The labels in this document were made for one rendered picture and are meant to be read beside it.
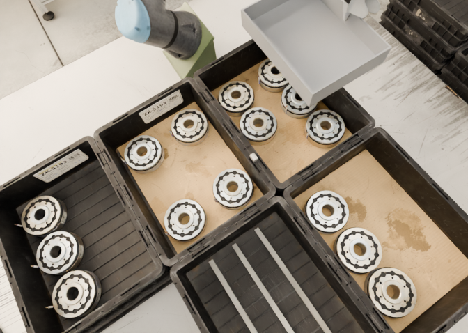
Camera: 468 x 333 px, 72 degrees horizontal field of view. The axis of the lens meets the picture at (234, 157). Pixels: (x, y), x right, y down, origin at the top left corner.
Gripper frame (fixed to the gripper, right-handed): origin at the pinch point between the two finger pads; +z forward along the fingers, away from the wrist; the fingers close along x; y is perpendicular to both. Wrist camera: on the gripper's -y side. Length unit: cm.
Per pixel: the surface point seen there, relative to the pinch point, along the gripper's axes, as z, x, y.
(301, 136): 28.7, -10.2, 10.7
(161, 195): 40, -49, 2
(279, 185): 23.6, -28.3, 19.9
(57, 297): 47, -80, 9
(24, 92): 59, -66, -67
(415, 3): 31, 87, -17
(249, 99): 27.4, -15.9, -6.3
